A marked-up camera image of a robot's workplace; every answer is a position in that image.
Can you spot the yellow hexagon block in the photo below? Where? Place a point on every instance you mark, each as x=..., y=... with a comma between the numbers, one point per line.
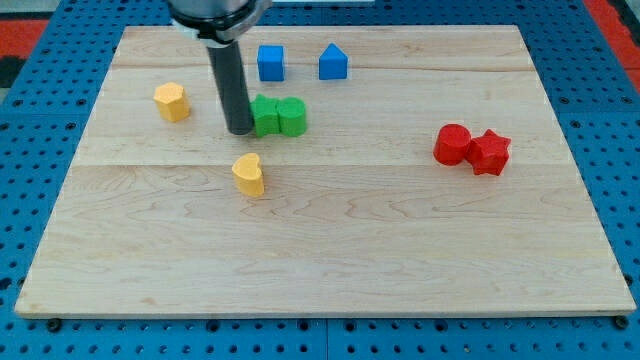
x=172, y=102

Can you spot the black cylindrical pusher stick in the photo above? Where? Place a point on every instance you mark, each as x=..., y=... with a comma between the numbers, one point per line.
x=229, y=75

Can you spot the blue house-shaped block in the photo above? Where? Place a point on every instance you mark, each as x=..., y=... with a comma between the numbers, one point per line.
x=333, y=63

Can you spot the red star block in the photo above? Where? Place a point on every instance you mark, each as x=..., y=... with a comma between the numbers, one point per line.
x=489, y=153

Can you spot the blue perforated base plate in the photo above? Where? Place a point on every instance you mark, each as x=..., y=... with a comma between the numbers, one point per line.
x=49, y=103

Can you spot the green star block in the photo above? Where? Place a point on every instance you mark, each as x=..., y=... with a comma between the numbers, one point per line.
x=266, y=116

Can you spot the green cylinder block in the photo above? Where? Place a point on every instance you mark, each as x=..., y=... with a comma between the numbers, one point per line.
x=292, y=116

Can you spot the yellow heart block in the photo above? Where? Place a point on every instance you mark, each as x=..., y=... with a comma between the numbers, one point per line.
x=248, y=175

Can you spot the red cylinder block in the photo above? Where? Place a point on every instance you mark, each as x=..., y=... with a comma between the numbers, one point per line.
x=451, y=144

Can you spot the blue cube block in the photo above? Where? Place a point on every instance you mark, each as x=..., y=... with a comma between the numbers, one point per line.
x=271, y=63

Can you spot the wooden board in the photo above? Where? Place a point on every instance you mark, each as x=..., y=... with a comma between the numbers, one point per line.
x=358, y=219

